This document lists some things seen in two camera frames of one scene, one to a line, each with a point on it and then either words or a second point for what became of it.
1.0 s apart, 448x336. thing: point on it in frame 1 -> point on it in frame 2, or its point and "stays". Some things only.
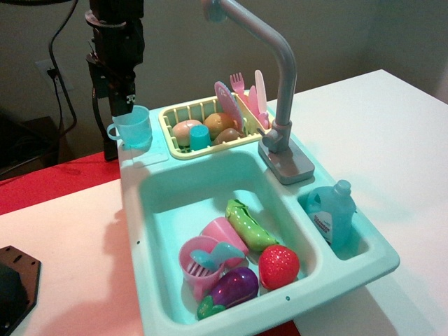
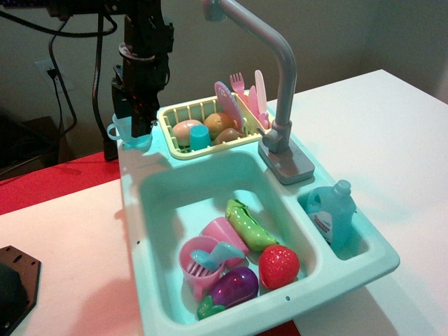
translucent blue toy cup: [134, 129] stays
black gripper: [119, 45] -> [136, 85]
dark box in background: [27, 145] stays
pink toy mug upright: [200, 279] stays
